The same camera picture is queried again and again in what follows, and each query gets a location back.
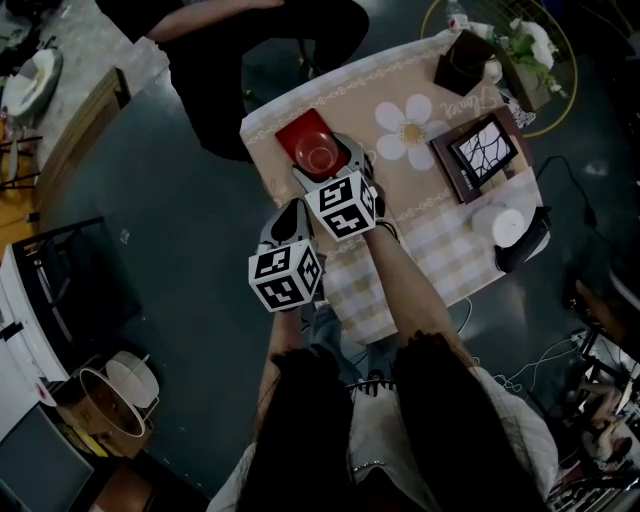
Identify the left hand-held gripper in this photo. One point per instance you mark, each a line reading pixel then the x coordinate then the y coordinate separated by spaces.
pixel 282 235

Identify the white flowers in box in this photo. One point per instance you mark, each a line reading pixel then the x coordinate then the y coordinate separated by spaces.
pixel 532 55

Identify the translucent red cup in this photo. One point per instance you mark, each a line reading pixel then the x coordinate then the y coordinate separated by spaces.
pixel 318 155

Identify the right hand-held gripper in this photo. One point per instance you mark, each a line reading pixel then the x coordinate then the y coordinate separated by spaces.
pixel 345 205

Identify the person's blue jeans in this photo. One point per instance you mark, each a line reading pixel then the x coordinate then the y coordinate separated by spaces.
pixel 325 330

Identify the person's left forearm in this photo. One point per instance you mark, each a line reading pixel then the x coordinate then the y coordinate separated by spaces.
pixel 285 335

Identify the round grey white cushion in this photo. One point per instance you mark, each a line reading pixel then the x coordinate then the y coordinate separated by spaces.
pixel 32 87

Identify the beige flower tablecloth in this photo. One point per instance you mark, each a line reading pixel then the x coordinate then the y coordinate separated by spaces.
pixel 360 100

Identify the round white lamp shade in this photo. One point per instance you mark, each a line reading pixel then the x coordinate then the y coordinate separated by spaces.
pixel 131 380

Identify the wooden board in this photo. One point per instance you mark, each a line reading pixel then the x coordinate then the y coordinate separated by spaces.
pixel 82 135

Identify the grey flat panel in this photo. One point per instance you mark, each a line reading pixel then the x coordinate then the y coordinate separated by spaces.
pixel 40 465

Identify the clear water bottle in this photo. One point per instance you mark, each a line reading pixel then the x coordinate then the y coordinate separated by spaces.
pixel 456 15

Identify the dark framed picture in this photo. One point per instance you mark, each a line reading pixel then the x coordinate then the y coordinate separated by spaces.
pixel 477 152

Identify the person's right forearm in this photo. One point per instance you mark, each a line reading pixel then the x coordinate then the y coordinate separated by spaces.
pixel 410 285

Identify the dark brown box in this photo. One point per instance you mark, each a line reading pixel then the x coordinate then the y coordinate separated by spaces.
pixel 462 62

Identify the white paper roll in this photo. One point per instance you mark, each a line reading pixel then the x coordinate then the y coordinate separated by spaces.
pixel 502 225

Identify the person's white shirt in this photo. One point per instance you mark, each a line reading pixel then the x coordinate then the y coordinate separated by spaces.
pixel 510 430

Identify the cardboard box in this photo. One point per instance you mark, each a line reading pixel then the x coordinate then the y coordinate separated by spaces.
pixel 95 425

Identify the red square tray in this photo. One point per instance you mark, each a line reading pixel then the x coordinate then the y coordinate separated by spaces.
pixel 302 131

